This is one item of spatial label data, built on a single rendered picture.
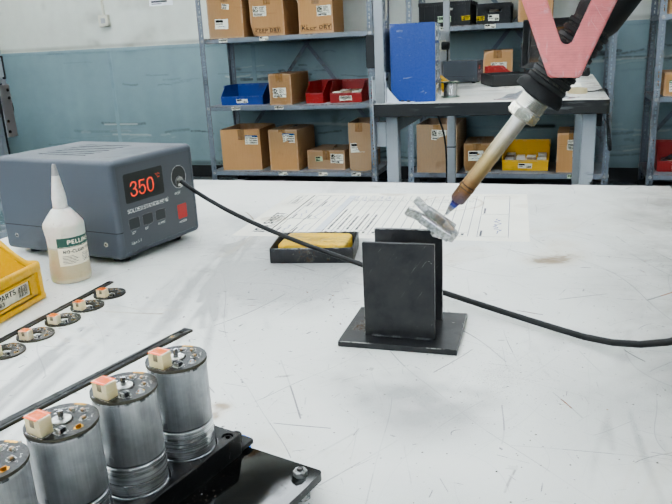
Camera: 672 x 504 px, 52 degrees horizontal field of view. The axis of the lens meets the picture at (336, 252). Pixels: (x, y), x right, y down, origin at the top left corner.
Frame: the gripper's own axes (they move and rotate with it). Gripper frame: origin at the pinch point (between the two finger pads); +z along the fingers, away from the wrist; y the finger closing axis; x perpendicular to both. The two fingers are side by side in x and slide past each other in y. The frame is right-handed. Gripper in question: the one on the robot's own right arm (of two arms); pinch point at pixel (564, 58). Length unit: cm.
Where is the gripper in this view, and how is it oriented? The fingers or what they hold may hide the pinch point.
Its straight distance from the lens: 35.5
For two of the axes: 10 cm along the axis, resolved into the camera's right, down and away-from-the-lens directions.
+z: 0.3, 9.6, 2.8
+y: -2.9, 2.8, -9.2
